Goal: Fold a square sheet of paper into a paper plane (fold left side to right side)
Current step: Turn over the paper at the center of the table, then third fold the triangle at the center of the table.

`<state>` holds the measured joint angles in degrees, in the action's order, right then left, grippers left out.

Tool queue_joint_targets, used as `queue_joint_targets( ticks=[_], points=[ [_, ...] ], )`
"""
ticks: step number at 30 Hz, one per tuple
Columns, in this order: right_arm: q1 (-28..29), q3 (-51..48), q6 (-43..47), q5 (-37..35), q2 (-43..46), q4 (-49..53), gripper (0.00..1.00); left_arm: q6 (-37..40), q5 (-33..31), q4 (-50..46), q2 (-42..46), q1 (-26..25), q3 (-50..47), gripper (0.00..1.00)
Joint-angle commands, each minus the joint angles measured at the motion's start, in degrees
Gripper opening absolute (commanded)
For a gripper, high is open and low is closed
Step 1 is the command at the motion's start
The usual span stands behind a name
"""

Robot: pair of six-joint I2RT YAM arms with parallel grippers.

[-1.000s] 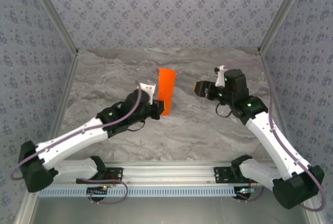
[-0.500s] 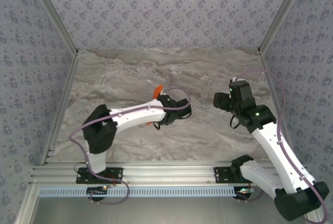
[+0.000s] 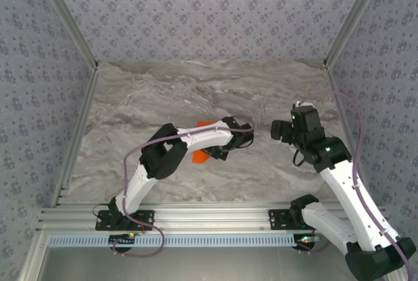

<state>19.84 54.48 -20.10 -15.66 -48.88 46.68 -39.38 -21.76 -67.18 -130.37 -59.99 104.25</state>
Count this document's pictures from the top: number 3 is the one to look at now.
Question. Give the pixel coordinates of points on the orange paper sheet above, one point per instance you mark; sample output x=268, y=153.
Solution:
x=199, y=157

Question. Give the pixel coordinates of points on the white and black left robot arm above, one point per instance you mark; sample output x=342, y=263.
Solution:
x=202, y=137

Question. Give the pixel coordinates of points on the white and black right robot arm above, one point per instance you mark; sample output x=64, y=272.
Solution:
x=343, y=192

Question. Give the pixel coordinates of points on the small black circuit board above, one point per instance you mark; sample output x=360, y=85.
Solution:
x=307, y=239
x=122, y=239

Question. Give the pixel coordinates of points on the grey metal tray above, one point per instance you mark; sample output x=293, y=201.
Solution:
x=209, y=264

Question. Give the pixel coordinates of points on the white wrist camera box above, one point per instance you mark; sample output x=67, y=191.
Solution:
x=298, y=102

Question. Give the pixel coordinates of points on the wide aluminium mounting rail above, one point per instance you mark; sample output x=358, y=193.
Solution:
x=209, y=219

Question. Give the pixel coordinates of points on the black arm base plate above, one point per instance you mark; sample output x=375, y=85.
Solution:
x=147, y=220
x=277, y=220

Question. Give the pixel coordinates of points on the aluminium frame post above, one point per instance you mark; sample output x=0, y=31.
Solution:
x=69, y=16
x=353, y=16

